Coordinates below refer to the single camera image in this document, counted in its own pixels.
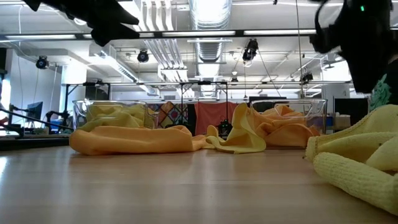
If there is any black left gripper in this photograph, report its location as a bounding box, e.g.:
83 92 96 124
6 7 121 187
23 0 140 48

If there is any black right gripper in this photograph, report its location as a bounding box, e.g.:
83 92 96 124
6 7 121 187
309 18 398 94

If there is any yellow microfiber towel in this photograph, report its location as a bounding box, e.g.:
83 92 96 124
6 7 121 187
86 104 155 119
205 102 267 155
77 111 146 132
304 104 398 216

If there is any black standing panel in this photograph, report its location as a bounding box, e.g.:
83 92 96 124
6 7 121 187
333 98 369 126

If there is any cardboard box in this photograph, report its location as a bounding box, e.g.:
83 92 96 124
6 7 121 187
333 113 352 131

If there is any clear plastic basket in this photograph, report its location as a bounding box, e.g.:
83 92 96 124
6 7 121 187
72 99 159 131
249 98 328 149

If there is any white ceiling conduit bundle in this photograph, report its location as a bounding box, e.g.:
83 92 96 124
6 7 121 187
133 0 190 82

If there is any colourful patchwork quilt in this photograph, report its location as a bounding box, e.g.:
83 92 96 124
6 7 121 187
154 101 190 129

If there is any black computer monitor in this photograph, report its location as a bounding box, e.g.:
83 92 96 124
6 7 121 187
25 101 44 123

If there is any red hanging cloth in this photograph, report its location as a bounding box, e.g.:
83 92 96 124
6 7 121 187
194 101 239 136

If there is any white rectangular air duct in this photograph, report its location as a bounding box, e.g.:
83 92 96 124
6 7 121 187
88 42 160 96

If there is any black metal workstation frame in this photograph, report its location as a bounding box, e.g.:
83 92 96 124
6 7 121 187
61 80 354 138

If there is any black overhead frame bar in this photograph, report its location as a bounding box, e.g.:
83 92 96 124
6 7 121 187
0 29 318 41

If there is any silver ventilation duct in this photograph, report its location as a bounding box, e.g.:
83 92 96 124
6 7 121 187
187 0 233 98

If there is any black diagonal frame strut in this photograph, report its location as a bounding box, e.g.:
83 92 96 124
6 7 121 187
0 107 75 131

